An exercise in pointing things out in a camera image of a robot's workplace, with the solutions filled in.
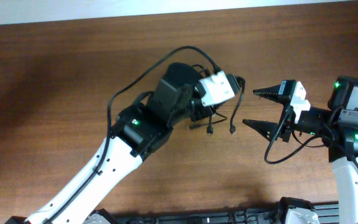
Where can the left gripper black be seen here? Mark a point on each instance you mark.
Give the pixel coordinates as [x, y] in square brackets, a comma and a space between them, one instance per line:
[201, 112]

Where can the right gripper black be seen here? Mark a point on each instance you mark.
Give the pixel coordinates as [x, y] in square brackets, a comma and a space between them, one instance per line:
[268, 129]

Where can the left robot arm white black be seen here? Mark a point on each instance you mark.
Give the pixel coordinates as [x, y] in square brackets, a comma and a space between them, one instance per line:
[138, 131]

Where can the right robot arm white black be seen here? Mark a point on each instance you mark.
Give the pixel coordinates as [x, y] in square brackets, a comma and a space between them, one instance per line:
[336, 126]

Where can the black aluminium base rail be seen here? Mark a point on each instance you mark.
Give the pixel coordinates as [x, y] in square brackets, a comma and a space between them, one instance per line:
[287, 210]

